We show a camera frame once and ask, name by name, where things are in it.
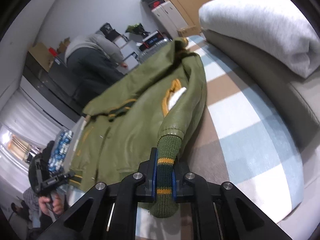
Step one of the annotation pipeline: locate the white upright suitcase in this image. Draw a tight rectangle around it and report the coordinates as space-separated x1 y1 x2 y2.
151 1 188 38

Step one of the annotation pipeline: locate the grey folded sweatshirt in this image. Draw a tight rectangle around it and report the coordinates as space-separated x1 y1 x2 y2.
199 0 319 78

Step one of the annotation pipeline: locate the green bouquet wrap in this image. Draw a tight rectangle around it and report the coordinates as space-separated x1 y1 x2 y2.
125 23 145 35

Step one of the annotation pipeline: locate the person in grey hoodie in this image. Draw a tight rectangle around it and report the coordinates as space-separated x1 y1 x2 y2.
65 34 127 107

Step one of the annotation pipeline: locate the checkered bed blanket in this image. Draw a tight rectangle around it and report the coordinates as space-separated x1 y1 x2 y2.
135 35 306 240

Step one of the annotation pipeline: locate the cardboard box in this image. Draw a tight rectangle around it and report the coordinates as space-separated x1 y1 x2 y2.
177 25 200 37

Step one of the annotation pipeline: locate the black red box on suitcase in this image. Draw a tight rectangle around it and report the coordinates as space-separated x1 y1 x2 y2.
139 31 164 51

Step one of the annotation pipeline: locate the white drawer cabinet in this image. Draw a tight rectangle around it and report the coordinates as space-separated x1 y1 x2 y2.
113 35 139 74

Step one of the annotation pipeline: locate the green and orange varsity jacket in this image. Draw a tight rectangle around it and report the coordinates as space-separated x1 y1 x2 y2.
69 37 207 218

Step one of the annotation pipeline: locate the black cabinet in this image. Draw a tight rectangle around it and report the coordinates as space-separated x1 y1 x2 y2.
23 52 82 122

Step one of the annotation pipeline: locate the operator left hand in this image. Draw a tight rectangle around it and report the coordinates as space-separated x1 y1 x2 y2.
39 192 64 216

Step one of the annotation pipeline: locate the white curtain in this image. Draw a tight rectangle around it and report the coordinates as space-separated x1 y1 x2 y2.
1 88 63 173

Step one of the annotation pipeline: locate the blue white plaid shirt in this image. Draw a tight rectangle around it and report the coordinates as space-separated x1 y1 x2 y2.
48 130 73 174

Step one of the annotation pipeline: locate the silver aluminium suitcase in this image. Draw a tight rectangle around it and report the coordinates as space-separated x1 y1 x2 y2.
138 38 171 61

